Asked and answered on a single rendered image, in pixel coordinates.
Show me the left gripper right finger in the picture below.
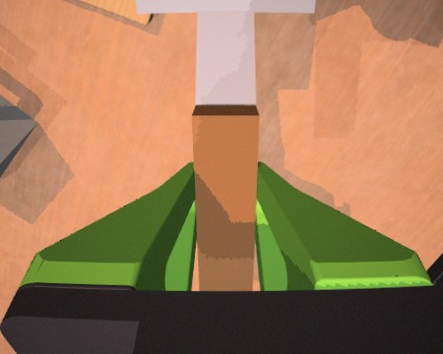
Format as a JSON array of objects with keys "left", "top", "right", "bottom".
[{"left": 255, "top": 161, "right": 433, "bottom": 291}]

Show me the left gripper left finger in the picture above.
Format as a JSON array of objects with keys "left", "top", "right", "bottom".
[{"left": 18, "top": 162, "right": 197, "bottom": 291}]

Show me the wooden cutting board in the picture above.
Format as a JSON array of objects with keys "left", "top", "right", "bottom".
[{"left": 78, "top": 0, "right": 154, "bottom": 26}]

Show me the grey spatula with brown handle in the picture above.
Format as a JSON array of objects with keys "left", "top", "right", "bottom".
[{"left": 136, "top": 0, "right": 316, "bottom": 291}]

